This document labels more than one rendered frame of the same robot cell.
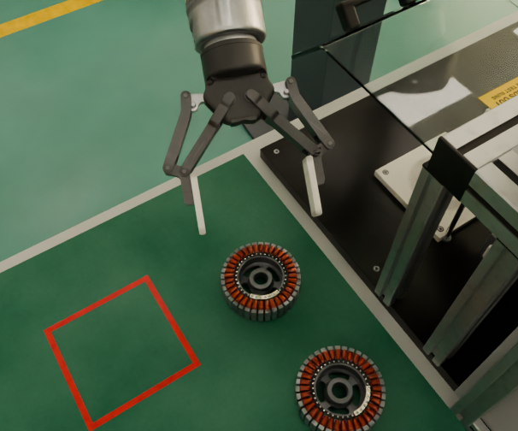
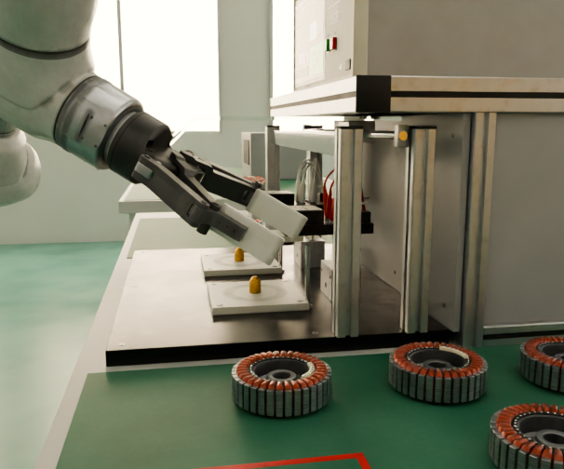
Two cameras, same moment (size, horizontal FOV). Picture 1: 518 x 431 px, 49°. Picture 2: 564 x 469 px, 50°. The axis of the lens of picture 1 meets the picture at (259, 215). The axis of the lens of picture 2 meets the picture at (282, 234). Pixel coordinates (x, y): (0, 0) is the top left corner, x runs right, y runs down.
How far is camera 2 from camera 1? 75 cm
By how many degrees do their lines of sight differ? 69
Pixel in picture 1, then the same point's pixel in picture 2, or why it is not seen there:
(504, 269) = (430, 147)
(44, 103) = not seen: outside the picture
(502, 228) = (424, 100)
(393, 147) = (193, 303)
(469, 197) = (396, 100)
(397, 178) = (232, 302)
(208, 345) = (338, 442)
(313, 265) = not seen: hidden behind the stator
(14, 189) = not seen: outside the picture
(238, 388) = (406, 435)
